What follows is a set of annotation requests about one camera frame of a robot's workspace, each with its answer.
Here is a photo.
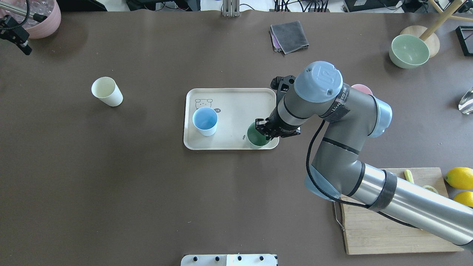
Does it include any green bowl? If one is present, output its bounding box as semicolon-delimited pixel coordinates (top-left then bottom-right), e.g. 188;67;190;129
389;35;430;69

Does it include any metal scoop handle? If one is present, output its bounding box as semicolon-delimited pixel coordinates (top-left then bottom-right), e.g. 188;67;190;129
2;6;47;23

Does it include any pink bowl with ice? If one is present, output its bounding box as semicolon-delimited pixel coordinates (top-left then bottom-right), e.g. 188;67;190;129
0;0;61;39

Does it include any pink plastic cup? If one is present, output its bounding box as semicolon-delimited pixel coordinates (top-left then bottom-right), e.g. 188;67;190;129
351;84;373;96

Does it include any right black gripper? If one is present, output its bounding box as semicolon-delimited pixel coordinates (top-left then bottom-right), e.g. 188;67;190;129
255;75;300;141

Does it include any yellow plastic knife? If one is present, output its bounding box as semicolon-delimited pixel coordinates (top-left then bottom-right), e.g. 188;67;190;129
404;169;415;184

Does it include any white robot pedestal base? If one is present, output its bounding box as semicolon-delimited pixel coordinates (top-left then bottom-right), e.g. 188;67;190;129
181;253;278;266

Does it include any aluminium frame post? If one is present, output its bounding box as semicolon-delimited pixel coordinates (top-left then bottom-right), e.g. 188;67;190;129
222;0;240;17

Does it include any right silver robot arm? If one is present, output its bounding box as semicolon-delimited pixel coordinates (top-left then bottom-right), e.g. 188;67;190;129
255;61;473;250

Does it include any lemon half slice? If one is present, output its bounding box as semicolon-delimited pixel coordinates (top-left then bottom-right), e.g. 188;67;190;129
422;185;439;194

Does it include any green plastic cup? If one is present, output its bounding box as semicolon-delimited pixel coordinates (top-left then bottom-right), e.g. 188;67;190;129
246;122;272;150

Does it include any wooden stand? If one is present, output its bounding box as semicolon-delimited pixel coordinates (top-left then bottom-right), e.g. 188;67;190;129
400;0;472;58

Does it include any wooden cutting board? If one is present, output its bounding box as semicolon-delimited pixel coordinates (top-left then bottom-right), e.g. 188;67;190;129
332;167;464;255

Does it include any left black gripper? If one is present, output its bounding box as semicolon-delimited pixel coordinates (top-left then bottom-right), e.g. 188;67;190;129
0;15;32;55

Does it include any blue plastic cup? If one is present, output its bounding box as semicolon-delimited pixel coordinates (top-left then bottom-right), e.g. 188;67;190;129
192;107;218;136

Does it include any grey folded cloth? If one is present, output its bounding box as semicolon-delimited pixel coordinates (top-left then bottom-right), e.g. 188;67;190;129
270;21;309;54

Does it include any metal scoop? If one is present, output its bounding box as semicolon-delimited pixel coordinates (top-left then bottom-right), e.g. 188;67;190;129
458;87;473;115

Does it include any beige rabbit tray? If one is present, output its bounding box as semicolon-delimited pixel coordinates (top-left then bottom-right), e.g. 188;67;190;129
183;88;276;150

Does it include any whole yellow lemon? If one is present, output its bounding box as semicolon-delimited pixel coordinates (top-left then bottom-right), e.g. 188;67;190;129
445;167;473;190
453;191;473;208

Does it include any cream plastic cup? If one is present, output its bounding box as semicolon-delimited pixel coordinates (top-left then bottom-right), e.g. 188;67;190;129
91;77;123;107

